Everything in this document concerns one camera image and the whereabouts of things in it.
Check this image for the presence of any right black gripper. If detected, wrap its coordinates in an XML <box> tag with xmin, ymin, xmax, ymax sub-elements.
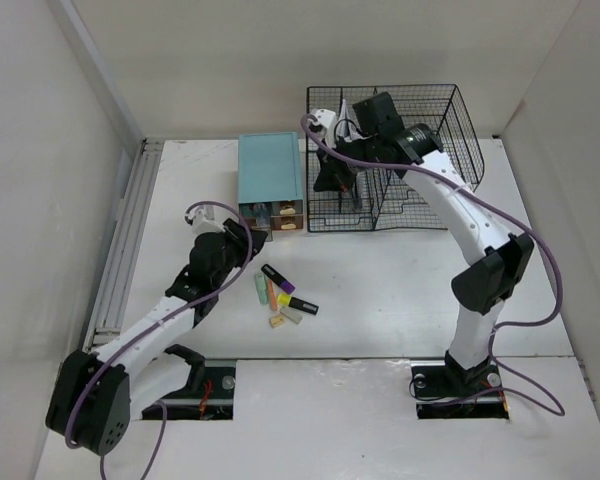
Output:
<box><xmin>314</xmin><ymin>131</ymin><xmax>380</xmax><ymax>193</ymax></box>

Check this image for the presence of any clear spray bottle blue cap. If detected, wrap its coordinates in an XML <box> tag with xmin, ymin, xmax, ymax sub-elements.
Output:
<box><xmin>252</xmin><ymin>203</ymin><xmax>270</xmax><ymax>228</ymax></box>

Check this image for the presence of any purple black highlighter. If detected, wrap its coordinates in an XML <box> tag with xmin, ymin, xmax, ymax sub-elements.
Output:
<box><xmin>261</xmin><ymin>264</ymin><xmax>295</xmax><ymax>295</ymax></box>

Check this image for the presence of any green highlighter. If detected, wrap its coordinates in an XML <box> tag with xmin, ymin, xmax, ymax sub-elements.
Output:
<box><xmin>254</xmin><ymin>273</ymin><xmax>269</xmax><ymax>305</ymax></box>

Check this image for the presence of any white paper booklet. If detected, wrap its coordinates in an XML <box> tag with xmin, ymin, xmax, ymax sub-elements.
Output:
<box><xmin>334</xmin><ymin>99</ymin><xmax>365</xmax><ymax>142</ymax></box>

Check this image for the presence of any teal mini drawer cabinet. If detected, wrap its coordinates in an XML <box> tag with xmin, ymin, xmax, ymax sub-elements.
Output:
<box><xmin>238</xmin><ymin>132</ymin><xmax>304</xmax><ymax>241</ymax></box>

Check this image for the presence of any orange highlighter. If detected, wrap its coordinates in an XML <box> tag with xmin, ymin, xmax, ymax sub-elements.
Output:
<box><xmin>267</xmin><ymin>279</ymin><xmax>278</xmax><ymax>311</ymax></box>

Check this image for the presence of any yellow black highlighter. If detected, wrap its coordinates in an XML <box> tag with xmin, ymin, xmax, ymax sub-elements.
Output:
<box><xmin>277</xmin><ymin>293</ymin><xmax>319</xmax><ymax>315</ymax></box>

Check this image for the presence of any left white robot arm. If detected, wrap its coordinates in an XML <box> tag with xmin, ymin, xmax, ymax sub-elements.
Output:
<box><xmin>45</xmin><ymin>219</ymin><xmax>267</xmax><ymax>456</ymax></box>

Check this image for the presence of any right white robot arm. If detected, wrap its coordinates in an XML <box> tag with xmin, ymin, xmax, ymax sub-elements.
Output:
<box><xmin>303</xmin><ymin>92</ymin><xmax>535</xmax><ymax>396</ymax></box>

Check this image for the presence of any small wooden eraser block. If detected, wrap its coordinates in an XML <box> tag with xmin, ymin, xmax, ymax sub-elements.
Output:
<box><xmin>269</xmin><ymin>313</ymin><xmax>286</xmax><ymax>329</ymax></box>

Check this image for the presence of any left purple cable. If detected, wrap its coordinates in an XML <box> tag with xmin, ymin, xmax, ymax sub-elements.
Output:
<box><xmin>64</xmin><ymin>200</ymin><xmax>254</xmax><ymax>480</ymax></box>

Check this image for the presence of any purple cable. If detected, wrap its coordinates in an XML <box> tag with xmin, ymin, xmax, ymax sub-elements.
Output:
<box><xmin>299</xmin><ymin>113</ymin><xmax>566</xmax><ymax>417</ymax></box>
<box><xmin>64</xmin><ymin>200</ymin><xmax>254</xmax><ymax>480</ymax></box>

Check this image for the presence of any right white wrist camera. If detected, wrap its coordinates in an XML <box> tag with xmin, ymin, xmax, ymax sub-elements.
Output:
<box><xmin>309</xmin><ymin>109</ymin><xmax>339</xmax><ymax>147</ymax></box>

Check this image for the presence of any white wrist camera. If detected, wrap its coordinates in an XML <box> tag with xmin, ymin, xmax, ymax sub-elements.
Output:
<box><xmin>185</xmin><ymin>205</ymin><xmax>224</xmax><ymax>236</ymax></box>
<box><xmin>309</xmin><ymin>109</ymin><xmax>339</xmax><ymax>147</ymax></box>

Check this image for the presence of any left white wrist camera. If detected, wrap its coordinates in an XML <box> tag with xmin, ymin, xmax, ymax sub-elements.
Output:
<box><xmin>185</xmin><ymin>205</ymin><xmax>224</xmax><ymax>236</ymax></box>

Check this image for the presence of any black wire mesh organizer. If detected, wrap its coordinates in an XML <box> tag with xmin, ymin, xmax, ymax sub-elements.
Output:
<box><xmin>306</xmin><ymin>84</ymin><xmax>484</xmax><ymax>233</ymax></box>

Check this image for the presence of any aluminium rail frame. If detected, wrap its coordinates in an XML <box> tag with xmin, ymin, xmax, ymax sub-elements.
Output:
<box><xmin>78</xmin><ymin>139</ymin><xmax>164</xmax><ymax>351</ymax></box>

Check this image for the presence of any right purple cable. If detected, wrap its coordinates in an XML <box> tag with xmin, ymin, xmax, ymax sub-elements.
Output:
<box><xmin>299</xmin><ymin>113</ymin><xmax>566</xmax><ymax>417</ymax></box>

